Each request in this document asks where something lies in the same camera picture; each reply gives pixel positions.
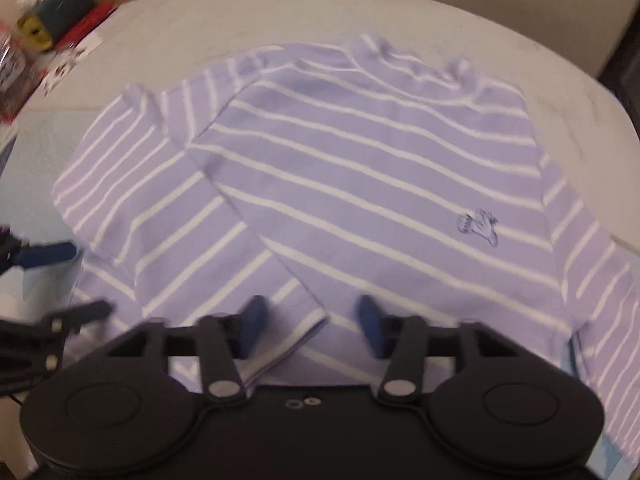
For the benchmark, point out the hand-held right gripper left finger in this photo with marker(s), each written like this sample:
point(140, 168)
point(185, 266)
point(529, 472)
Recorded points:
point(255, 321)

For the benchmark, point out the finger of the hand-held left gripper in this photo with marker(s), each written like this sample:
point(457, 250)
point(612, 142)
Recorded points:
point(47, 254)
point(80, 312)

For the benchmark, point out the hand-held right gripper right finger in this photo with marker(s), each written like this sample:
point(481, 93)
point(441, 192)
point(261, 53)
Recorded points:
point(368, 321)

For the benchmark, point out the purple white striped shirt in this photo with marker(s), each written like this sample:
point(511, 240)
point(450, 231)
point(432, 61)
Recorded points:
point(350, 160)

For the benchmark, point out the clear jar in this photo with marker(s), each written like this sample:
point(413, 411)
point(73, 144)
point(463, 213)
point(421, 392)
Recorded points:
point(12, 67)

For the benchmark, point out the white printed card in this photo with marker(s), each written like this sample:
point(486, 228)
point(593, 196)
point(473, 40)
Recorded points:
point(70, 62)

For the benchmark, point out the dark teal container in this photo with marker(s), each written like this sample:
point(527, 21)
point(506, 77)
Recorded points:
point(60, 10)

